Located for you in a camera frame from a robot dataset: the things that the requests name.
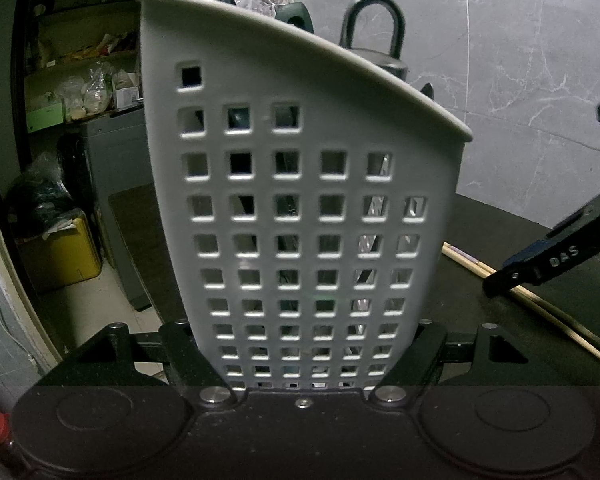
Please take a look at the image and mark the plastic bags of food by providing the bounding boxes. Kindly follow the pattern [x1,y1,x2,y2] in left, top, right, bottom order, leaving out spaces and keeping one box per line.
[55,62,116,121]

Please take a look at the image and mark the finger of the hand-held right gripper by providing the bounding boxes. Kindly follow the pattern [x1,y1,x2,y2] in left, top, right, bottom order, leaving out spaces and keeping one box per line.
[481,186,600,301]

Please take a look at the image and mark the black garbage bag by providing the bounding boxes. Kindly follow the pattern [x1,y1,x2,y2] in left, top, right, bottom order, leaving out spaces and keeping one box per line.
[6,152,81,231]

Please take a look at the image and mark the white perforated utensil basket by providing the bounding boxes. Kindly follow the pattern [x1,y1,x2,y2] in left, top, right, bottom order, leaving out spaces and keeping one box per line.
[132,0,476,392]

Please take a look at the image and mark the pale door frame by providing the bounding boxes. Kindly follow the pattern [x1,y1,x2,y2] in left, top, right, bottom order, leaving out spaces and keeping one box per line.
[0,0,63,376]

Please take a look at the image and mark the white box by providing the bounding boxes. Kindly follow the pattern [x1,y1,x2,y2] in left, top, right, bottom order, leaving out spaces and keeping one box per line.
[112,72,143,108]

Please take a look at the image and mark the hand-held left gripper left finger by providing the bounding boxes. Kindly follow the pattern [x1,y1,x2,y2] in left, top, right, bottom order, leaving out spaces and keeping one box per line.
[65,321,237,405]

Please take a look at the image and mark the dark green slotted spatula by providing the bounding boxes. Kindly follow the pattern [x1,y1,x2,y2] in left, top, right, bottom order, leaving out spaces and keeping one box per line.
[275,0,315,33]

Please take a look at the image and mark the grey washing machine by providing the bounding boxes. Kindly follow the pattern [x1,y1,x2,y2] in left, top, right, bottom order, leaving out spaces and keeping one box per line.
[76,107,153,311]

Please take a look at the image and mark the dark wooden shelf cabinet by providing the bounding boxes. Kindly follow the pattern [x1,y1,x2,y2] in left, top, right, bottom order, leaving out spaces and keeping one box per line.
[10,0,146,136]

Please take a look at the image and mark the green box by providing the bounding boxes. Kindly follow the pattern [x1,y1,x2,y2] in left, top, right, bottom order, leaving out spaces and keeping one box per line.
[26,101,65,134]

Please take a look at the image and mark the wooden chopstick purple band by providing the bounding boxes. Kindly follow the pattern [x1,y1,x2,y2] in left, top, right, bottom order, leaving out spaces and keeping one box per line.
[441,247,600,366]
[445,241,600,356]

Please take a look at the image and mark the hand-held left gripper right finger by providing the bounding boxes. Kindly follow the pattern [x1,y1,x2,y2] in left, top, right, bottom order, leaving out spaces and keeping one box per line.
[367,322,541,405]

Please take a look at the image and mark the yellow box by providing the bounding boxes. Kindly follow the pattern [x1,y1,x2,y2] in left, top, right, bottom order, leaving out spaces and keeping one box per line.
[16,210,103,295]

